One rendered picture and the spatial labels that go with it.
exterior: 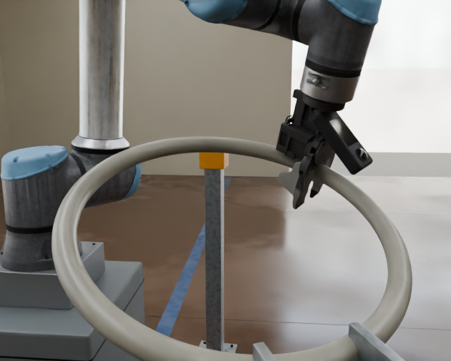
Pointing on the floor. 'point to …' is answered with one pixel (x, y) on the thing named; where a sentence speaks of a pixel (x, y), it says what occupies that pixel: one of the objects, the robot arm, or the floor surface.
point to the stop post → (215, 250)
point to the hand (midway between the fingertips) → (308, 199)
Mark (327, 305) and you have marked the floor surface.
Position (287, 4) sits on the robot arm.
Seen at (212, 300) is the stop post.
